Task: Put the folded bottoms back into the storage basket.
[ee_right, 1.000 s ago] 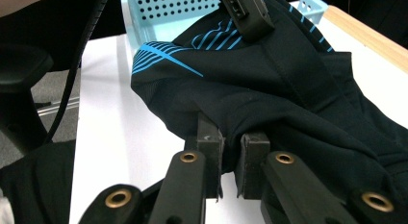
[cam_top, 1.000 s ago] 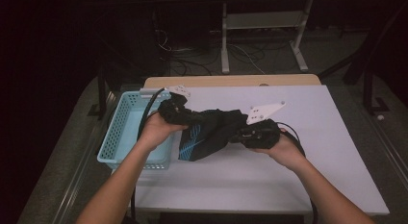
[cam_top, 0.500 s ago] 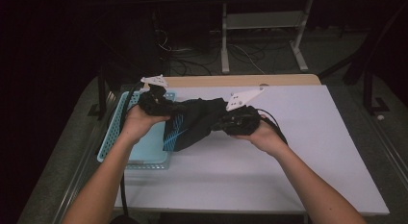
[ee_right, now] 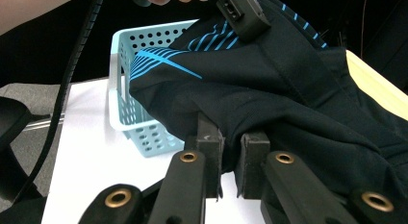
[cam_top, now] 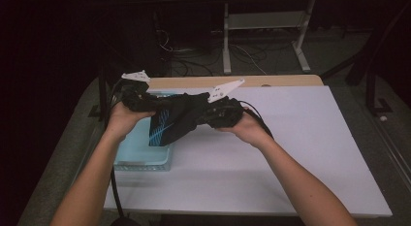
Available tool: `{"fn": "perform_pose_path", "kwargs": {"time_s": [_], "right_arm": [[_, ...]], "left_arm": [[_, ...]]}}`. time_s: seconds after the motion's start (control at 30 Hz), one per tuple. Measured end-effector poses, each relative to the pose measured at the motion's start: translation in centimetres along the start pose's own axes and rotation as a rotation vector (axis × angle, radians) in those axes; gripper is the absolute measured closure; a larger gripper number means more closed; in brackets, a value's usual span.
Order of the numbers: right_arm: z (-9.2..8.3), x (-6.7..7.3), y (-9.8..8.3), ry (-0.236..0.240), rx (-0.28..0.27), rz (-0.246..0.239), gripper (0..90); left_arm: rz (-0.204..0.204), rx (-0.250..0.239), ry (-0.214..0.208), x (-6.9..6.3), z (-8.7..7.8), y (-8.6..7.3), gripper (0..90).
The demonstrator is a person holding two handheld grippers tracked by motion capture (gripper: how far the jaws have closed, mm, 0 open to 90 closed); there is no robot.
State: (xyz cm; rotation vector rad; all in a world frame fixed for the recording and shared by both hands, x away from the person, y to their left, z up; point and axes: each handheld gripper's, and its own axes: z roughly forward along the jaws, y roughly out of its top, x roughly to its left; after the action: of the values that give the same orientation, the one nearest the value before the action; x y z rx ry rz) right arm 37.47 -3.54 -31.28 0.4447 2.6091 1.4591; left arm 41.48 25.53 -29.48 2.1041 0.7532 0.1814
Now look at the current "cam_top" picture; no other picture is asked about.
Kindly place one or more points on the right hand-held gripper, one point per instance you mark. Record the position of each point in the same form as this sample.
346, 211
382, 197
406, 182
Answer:
224, 112

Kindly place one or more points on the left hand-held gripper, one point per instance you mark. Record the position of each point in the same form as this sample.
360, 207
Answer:
135, 96

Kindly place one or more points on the black shirt blue print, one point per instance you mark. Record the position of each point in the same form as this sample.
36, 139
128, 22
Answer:
181, 119

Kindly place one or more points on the light blue plastic basket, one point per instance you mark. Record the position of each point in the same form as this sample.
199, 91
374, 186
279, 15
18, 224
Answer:
139, 151

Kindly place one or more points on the person's left hand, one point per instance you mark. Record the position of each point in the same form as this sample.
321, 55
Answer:
124, 121

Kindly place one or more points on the person's right hand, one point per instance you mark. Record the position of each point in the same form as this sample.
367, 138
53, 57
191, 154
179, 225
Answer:
248, 130

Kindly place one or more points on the black metal stand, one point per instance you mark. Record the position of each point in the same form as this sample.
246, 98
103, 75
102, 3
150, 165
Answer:
371, 90
102, 90

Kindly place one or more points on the white board table cover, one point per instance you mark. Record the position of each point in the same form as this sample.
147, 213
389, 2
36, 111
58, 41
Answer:
242, 174

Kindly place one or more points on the small white ball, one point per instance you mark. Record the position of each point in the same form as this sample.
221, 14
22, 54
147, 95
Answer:
383, 118

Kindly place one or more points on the white metal stand frame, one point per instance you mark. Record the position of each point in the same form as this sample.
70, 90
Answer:
268, 20

